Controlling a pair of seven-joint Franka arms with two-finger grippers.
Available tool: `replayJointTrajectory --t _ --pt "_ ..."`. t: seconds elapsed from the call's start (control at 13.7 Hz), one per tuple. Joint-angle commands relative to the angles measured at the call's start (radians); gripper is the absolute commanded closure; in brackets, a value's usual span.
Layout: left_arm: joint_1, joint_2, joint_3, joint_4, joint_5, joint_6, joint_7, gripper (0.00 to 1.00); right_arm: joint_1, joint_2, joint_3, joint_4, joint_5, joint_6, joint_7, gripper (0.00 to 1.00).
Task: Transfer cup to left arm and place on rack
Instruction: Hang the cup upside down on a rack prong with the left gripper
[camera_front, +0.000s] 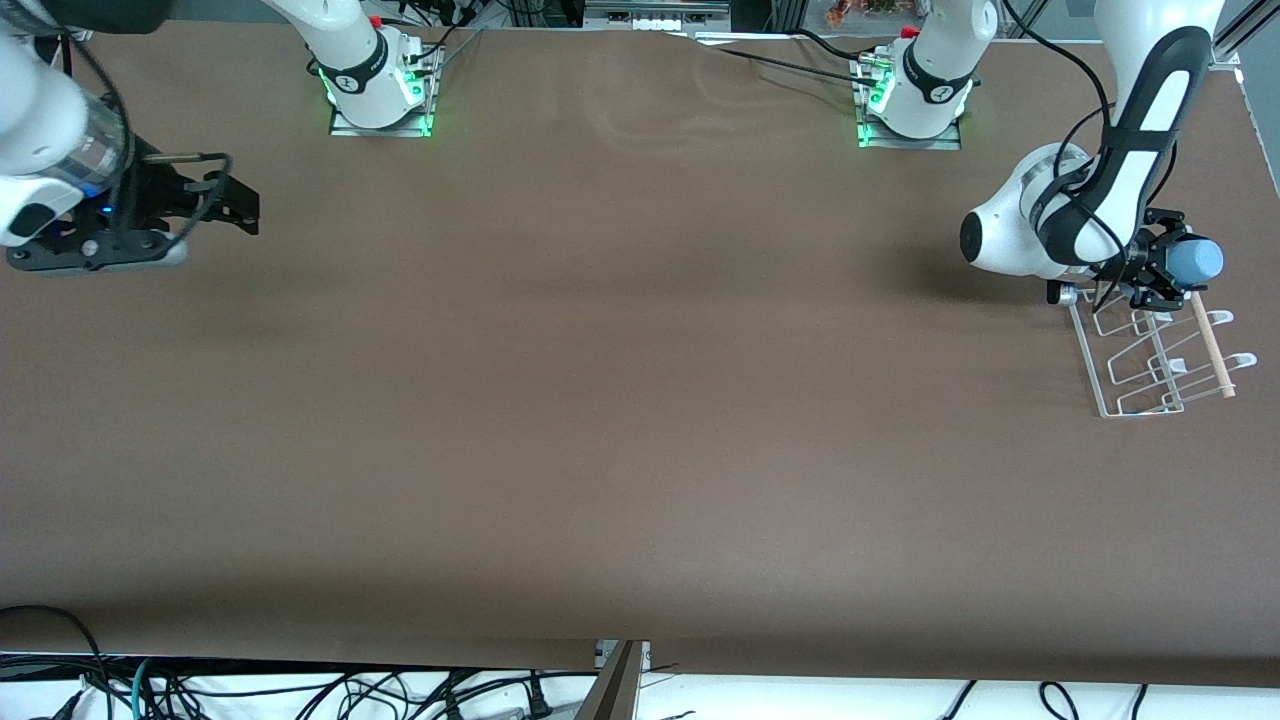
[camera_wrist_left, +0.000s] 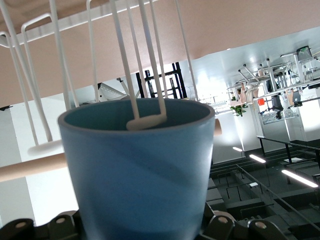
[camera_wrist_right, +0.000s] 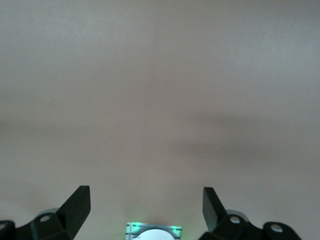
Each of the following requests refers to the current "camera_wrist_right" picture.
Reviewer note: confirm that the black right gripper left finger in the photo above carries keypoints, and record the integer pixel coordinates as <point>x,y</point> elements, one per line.
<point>62,225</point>

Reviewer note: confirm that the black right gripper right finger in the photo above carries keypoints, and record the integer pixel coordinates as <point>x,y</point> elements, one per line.
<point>225,227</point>

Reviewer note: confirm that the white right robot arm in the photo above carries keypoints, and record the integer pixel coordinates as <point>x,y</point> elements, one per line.
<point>155,235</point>

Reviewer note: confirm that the brown table cover sheet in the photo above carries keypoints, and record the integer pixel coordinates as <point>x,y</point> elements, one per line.
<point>160,100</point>

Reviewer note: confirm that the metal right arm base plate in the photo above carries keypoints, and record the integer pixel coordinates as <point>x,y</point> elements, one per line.
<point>131,228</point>

